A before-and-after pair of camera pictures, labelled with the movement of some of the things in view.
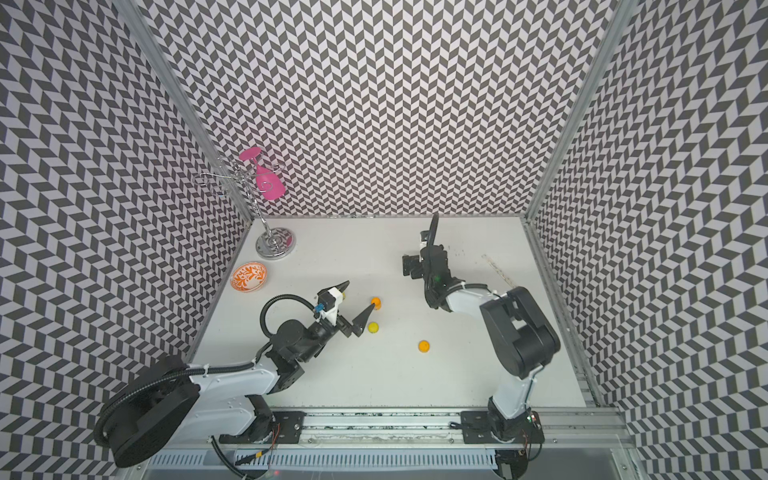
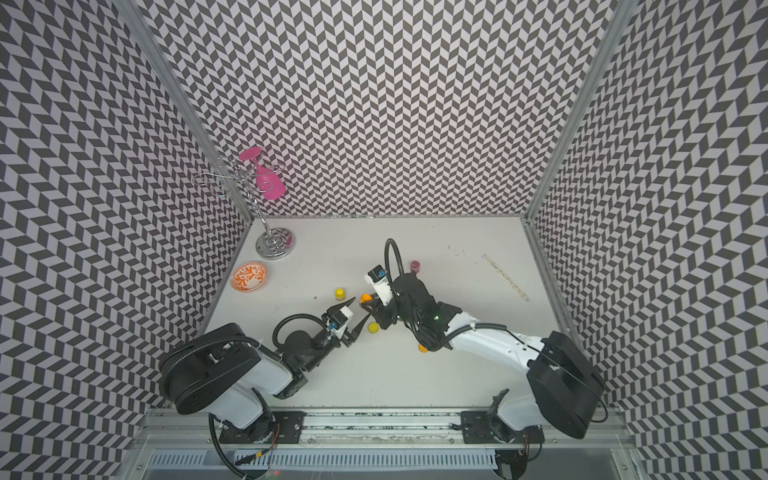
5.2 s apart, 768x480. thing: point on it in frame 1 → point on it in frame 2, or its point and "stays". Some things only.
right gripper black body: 418,270 → 387,315
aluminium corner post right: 623,15 stays
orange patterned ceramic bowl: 248,277 stays
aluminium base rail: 564,430 stays
